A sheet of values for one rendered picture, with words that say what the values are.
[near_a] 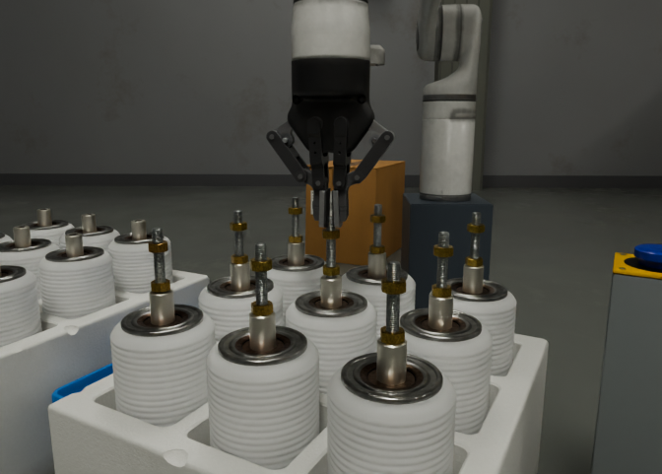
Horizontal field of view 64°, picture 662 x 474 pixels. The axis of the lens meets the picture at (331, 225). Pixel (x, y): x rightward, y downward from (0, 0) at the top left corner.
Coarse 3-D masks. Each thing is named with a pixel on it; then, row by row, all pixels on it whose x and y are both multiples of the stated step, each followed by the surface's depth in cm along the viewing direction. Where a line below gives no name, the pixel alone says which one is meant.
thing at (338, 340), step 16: (368, 304) 56; (288, 320) 54; (304, 320) 52; (320, 320) 52; (336, 320) 52; (352, 320) 52; (368, 320) 53; (320, 336) 51; (336, 336) 51; (352, 336) 52; (368, 336) 53; (320, 352) 52; (336, 352) 52; (352, 352) 52; (368, 352) 54; (320, 368) 52; (336, 368) 52; (320, 384) 52
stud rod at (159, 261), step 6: (156, 228) 49; (156, 234) 49; (162, 234) 49; (156, 240) 49; (162, 240) 49; (162, 252) 50; (156, 258) 49; (162, 258) 50; (156, 264) 50; (162, 264) 50; (156, 270) 50; (162, 270) 50; (156, 276) 50; (162, 276) 50; (156, 282) 50; (162, 282) 50
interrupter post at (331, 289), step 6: (324, 276) 55; (336, 276) 55; (324, 282) 54; (330, 282) 54; (336, 282) 54; (324, 288) 54; (330, 288) 54; (336, 288) 54; (324, 294) 54; (330, 294) 54; (336, 294) 54; (324, 300) 55; (330, 300) 54; (336, 300) 55; (324, 306) 55; (330, 306) 55; (336, 306) 55
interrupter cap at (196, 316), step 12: (132, 312) 52; (144, 312) 52; (180, 312) 53; (192, 312) 52; (132, 324) 49; (144, 324) 50; (168, 324) 50; (180, 324) 49; (192, 324) 49; (144, 336) 47; (156, 336) 47
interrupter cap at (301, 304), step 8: (304, 296) 57; (312, 296) 57; (320, 296) 58; (344, 296) 57; (352, 296) 57; (360, 296) 57; (296, 304) 55; (304, 304) 55; (312, 304) 55; (320, 304) 56; (344, 304) 56; (352, 304) 55; (360, 304) 55; (304, 312) 53; (312, 312) 52; (320, 312) 52; (328, 312) 52; (336, 312) 52; (344, 312) 52; (352, 312) 52
